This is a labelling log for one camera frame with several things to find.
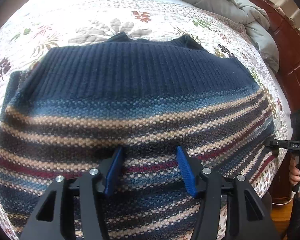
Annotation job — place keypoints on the striped knitted sweater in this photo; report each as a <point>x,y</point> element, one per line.
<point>140,92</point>

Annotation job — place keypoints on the floral quilted bedspread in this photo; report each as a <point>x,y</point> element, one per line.
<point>65,17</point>

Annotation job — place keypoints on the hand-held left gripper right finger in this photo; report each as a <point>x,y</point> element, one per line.
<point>187,172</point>

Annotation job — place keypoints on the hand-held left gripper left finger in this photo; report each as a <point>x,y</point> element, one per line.
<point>113,172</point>

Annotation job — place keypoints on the person's right hand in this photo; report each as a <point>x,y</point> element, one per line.
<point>293,172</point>

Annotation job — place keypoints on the wooden bed headboard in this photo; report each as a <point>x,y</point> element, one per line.
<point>290,55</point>

